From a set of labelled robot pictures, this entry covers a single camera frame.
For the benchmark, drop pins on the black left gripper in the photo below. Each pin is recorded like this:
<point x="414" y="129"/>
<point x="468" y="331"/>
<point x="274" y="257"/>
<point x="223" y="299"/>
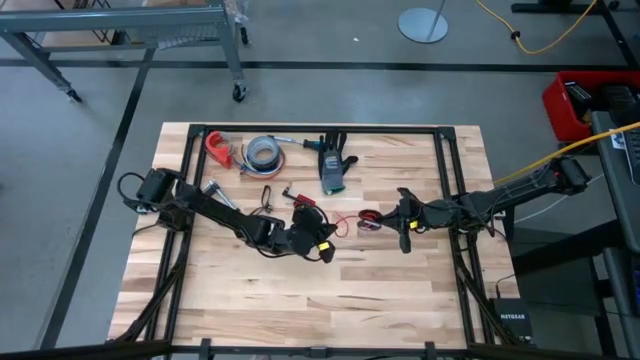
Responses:
<point x="307" y="232"/>

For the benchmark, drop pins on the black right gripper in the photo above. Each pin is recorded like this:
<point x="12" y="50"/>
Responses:
<point x="417" y="215"/>

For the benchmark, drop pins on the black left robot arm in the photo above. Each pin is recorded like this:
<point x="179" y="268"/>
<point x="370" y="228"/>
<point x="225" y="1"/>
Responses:
<point x="220" y="215"/>

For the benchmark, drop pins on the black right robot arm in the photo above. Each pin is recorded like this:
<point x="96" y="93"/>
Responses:
<point x="520" y="192"/>

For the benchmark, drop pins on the red bit holder block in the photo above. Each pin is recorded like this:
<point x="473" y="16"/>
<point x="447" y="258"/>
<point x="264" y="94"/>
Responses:
<point x="306" y="199"/>

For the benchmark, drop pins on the small black angled plug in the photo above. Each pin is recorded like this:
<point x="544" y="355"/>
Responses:
<point x="287" y="191"/>

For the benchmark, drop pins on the grey work glove green cuff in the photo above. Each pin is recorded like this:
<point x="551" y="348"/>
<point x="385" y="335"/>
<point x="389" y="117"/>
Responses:
<point x="331" y="170"/>

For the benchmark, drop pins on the grey metal C-clamp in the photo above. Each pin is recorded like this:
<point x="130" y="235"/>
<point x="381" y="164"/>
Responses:
<point x="216" y="189"/>

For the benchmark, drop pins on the red plastic clamp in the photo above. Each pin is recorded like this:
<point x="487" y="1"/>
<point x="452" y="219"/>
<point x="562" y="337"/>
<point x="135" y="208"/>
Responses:
<point x="220" y="152"/>

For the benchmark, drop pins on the red plastic bin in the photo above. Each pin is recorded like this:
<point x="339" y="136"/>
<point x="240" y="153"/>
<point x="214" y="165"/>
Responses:
<point x="555" y="115"/>

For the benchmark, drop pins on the round metal stand base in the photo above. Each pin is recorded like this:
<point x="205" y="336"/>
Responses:
<point x="422" y="25"/>

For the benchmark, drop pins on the grey desk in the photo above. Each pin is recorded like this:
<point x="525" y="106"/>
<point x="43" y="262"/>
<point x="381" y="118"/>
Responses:
<point x="612" y="200"/>

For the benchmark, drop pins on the black rectangular device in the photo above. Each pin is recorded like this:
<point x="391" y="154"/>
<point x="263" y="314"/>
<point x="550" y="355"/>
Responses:
<point x="579" y="100"/>

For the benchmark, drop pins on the black equipment bundle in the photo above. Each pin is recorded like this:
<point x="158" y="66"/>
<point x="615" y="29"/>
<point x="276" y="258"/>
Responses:
<point x="620" y="102"/>

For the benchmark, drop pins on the grey metal cart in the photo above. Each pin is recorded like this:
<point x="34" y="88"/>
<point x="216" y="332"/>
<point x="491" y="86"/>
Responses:
<point x="115" y="17"/>

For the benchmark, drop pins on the black aluminium rig frame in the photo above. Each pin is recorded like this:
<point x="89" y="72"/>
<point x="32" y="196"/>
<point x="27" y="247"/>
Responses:
<point x="320" y="129"/>

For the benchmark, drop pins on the grey duct tape roll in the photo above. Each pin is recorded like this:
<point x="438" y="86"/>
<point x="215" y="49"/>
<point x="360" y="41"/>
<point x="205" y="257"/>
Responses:
<point x="252" y="150"/>

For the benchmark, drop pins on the black Netgear network switch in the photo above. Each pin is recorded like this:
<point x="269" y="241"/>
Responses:
<point x="512" y="317"/>

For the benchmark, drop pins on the black table leg frame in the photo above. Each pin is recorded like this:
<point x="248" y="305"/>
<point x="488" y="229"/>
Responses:
<point x="550" y="8"/>

